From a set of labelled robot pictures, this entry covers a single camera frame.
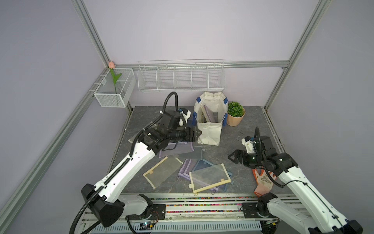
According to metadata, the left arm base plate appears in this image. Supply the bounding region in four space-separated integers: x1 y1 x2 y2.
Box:
128 203 166 220

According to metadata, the small white wire basket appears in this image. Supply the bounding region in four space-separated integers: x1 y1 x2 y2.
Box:
94 68 136 108

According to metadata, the cream canvas tote bag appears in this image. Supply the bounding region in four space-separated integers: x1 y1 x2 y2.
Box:
192 92 228 146

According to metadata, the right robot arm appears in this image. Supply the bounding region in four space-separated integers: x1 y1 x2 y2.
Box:
228 136 363 234

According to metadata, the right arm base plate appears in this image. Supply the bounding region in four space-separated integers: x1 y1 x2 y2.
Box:
240 201 274 218

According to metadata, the dark grey mesh pouch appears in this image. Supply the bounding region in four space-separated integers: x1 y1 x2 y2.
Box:
176 146 205 160

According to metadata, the yellow mesh pouch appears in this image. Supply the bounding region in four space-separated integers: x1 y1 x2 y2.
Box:
200 106 209 123
128 129 146 143
143 156 183 190
189 163 231 194

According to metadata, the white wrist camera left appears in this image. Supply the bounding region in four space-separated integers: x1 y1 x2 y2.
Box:
179 108 191 127

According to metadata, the long white wire shelf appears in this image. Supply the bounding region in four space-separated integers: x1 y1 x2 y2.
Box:
137 59 226 92

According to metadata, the artificial pink tulip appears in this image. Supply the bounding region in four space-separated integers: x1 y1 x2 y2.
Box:
108 61 122 94

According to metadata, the purple mesh pouch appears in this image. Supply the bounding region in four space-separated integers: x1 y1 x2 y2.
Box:
203 104 217 123
158 142 194 159

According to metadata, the green plant in pot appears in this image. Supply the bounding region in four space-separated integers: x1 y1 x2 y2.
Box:
227 102 245 127

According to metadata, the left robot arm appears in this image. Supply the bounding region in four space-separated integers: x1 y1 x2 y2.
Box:
69 108 202 234

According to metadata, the red patterned garden glove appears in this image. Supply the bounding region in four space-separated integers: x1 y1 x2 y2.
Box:
252 169 277 197

